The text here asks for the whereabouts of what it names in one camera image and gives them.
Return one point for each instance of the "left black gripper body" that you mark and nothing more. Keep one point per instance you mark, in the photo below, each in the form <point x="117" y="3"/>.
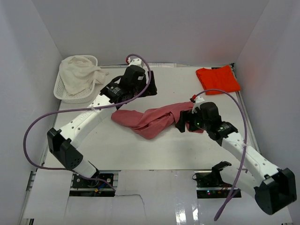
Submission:
<point x="137" y="89"/>

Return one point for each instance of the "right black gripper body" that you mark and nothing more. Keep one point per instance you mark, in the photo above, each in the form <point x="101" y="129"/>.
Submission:
<point x="199" y="122"/>

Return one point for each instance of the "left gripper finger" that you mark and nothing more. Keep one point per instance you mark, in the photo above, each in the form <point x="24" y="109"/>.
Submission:
<point x="152" y="89"/>
<point x="145" y="94"/>

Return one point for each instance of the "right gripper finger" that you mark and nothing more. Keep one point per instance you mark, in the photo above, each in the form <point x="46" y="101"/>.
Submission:
<point x="186" y="115"/>
<point x="181" y="124"/>

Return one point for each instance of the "pink t shirt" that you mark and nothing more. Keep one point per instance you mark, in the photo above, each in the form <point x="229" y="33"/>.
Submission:
<point x="153" y="121"/>

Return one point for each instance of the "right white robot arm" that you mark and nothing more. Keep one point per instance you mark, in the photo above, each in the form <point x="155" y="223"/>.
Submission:
<point x="271" y="187"/>

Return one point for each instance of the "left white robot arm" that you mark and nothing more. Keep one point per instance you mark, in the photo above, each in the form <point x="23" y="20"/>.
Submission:
<point x="63" y="143"/>

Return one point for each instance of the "paper sheet at back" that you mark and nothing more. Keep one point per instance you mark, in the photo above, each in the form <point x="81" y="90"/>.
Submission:
<point x="162" y="65"/>

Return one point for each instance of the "folded orange t shirt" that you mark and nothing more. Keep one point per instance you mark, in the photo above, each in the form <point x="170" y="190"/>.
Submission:
<point x="219" y="78"/>

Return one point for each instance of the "cream white t shirt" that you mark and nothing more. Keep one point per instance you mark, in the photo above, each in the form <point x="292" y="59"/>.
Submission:
<point x="79" y="73"/>

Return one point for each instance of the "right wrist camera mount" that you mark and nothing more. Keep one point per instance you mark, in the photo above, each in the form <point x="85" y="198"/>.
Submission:
<point x="197" y="100"/>

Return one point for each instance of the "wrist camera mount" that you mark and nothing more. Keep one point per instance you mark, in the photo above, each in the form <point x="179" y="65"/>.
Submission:
<point x="197" y="100"/>
<point x="134" y="62"/>

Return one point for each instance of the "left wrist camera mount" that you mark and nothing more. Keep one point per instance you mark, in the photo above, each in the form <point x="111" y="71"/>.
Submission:
<point x="134" y="62"/>

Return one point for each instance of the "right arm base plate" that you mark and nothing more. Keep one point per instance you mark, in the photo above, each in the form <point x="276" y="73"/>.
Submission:
<point x="209" y="184"/>

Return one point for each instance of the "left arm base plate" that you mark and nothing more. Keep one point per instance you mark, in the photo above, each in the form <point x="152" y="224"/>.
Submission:
<point x="81" y="187"/>

